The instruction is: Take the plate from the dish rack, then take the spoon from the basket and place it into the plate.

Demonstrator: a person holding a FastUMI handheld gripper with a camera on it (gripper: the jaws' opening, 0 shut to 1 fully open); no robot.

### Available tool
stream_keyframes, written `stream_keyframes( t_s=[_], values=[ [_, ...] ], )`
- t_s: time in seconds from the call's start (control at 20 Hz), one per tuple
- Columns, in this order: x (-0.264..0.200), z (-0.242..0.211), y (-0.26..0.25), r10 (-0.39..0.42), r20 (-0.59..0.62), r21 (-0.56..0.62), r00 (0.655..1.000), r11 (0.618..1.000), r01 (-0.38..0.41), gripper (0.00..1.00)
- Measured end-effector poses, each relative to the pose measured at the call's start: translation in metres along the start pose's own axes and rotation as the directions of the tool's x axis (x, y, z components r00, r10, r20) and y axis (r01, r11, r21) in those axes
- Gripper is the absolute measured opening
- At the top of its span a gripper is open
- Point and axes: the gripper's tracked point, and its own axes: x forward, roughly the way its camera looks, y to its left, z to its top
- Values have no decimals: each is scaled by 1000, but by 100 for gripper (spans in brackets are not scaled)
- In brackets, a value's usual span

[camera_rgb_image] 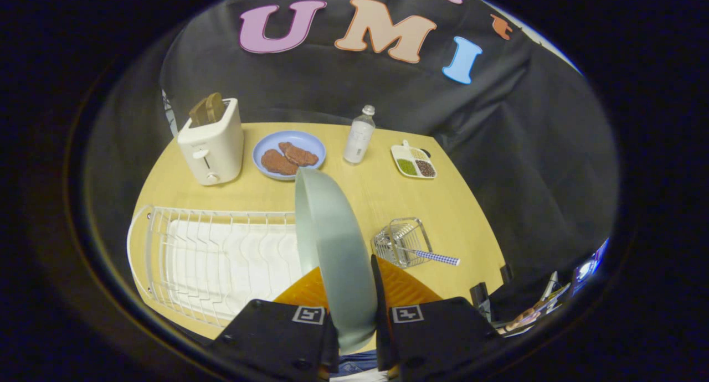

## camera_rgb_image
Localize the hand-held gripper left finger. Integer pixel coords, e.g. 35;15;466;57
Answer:
206;266;340;381

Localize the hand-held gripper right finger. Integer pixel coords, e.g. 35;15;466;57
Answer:
370;254;502;382

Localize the pale green plate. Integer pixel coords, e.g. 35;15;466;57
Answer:
294;168;379;355

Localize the wire mesh basket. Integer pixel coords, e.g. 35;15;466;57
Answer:
371;218;434;269

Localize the blue checkered handle spoon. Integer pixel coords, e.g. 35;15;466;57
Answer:
396;246;460;267

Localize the white wire dish rack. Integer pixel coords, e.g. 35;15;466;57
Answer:
127;205;306;328

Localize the white divided dish with beans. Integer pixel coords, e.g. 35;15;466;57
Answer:
391;140;438;179

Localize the blue plate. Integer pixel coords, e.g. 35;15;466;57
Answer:
253;130;327;182

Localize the clear plastic bottle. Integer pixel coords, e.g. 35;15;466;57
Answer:
343;105;376;165

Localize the brown meat patty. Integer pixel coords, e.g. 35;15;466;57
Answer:
278;142;319;167
261;148;299;176

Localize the white toaster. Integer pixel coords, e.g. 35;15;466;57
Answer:
177;98;245;186

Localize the black backdrop cloth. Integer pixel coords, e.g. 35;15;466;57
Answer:
83;0;620;338

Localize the brown toast slice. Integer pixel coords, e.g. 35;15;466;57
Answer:
188;99;211;128
205;92;225;123

